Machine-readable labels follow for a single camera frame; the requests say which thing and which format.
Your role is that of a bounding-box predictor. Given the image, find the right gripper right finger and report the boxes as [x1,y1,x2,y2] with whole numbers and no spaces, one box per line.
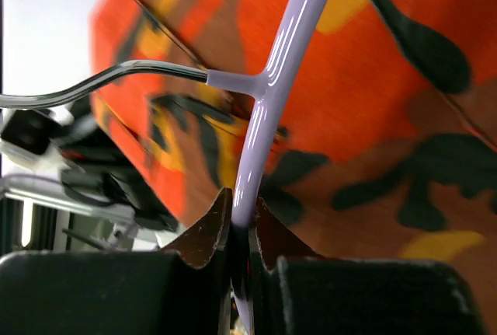
[248,201,488,334]

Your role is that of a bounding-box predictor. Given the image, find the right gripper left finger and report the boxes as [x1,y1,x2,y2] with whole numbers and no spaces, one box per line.
[1,189,232,334]

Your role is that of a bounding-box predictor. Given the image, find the orange camouflage trousers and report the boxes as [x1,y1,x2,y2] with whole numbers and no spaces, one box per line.
[91,0,496,333]

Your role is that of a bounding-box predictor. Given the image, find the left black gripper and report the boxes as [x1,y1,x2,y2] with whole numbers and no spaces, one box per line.
[57,93,179,235]

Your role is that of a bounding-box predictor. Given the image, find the lilac plastic hanger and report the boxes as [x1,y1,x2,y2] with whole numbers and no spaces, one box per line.
[1,0,326,322]

